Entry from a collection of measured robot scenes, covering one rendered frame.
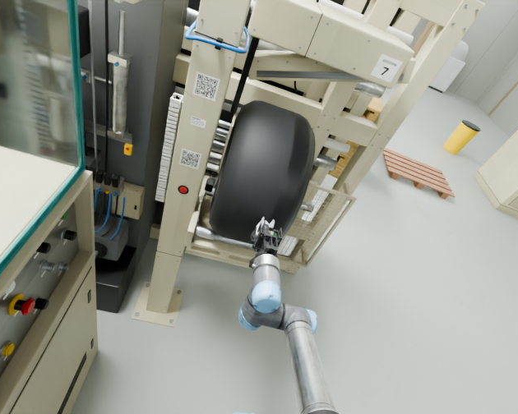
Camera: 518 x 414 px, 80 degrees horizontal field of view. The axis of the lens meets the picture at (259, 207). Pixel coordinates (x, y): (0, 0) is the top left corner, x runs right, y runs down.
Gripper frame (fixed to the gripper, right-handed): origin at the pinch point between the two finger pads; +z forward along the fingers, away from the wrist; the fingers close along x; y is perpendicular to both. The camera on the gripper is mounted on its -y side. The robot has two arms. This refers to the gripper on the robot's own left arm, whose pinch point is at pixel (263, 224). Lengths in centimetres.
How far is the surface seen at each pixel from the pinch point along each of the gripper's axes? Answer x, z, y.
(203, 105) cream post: 30.8, 18.8, 27.3
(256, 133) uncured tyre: 11.6, 14.0, 25.6
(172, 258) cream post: 29, 28, -58
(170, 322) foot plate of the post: 21, 29, -115
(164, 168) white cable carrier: 40.1, 23.2, -3.8
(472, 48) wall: -659, 1013, 125
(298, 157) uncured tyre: -4.6, 11.0, 23.4
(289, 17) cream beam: 11, 42, 59
